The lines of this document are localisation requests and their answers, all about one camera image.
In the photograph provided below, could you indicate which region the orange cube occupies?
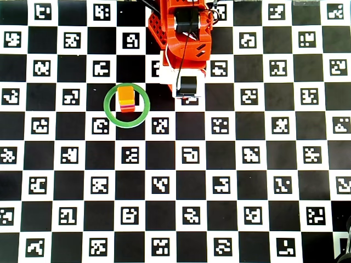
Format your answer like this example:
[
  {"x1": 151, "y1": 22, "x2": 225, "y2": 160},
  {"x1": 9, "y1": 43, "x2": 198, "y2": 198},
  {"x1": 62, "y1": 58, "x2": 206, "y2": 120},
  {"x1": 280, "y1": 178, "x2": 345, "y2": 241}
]
[{"x1": 116, "y1": 85, "x2": 135, "y2": 105}]

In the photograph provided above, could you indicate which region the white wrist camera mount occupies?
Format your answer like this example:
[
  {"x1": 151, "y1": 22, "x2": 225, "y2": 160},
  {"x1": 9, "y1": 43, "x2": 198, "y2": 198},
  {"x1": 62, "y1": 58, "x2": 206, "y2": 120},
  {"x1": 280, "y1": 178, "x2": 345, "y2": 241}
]
[{"x1": 158, "y1": 45, "x2": 206, "y2": 100}]

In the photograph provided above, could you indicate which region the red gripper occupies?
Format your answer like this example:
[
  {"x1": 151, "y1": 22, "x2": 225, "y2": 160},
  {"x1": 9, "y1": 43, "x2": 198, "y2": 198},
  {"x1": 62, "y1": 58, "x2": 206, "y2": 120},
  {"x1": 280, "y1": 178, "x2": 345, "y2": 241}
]
[{"x1": 163, "y1": 35, "x2": 212, "y2": 72}]

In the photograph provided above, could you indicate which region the green flat ring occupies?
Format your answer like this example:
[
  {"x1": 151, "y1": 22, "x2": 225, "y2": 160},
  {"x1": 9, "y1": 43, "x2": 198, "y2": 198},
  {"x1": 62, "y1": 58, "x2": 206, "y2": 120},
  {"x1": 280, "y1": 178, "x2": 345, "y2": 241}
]
[{"x1": 103, "y1": 83, "x2": 151, "y2": 129}]

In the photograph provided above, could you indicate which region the checkerboard marker mat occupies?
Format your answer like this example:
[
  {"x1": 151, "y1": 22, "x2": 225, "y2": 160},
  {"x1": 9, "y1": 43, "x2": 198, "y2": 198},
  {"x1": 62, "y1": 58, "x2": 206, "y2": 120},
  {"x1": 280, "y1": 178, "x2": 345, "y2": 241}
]
[{"x1": 0, "y1": 0, "x2": 351, "y2": 263}]

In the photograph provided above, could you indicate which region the black camera cable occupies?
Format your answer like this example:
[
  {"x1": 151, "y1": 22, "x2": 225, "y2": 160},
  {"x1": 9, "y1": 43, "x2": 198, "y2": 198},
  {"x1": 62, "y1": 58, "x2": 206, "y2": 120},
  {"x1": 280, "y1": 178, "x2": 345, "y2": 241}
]
[{"x1": 175, "y1": 0, "x2": 196, "y2": 93}]

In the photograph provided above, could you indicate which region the clear tape strip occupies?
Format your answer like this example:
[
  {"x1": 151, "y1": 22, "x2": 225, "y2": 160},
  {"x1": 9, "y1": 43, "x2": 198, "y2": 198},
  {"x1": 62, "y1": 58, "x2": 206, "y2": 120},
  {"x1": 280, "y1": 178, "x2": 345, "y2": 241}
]
[{"x1": 292, "y1": 0, "x2": 322, "y2": 7}]

